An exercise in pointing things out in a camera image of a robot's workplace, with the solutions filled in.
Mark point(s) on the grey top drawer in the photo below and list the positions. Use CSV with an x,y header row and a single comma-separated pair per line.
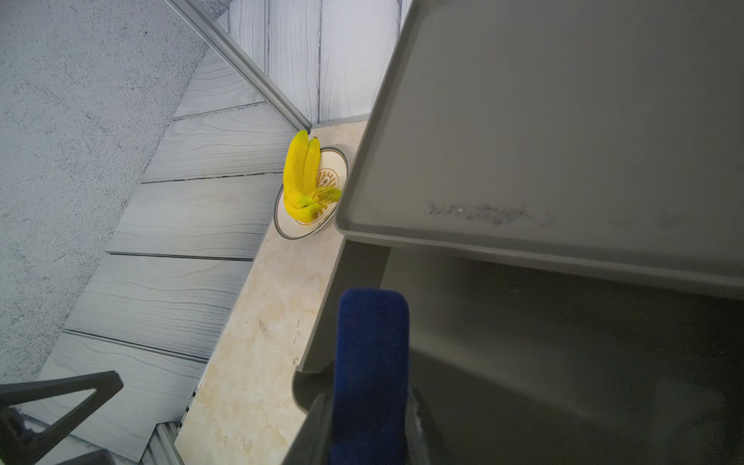
x,y
523,366

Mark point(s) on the cream round plate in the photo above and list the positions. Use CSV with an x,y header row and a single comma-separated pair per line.
x,y
333,171

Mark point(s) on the yellow banana bunch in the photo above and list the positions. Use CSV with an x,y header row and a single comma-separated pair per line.
x,y
304,199

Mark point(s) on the left metal frame post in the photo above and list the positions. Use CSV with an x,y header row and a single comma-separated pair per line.
x,y
202,22

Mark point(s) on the three-drawer storage cabinet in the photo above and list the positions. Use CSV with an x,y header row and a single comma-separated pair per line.
x,y
601,139

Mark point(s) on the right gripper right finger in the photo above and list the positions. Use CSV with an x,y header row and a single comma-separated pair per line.
x,y
312,445

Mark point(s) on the blue brooch box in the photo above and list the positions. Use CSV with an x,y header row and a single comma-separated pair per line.
x,y
371,378

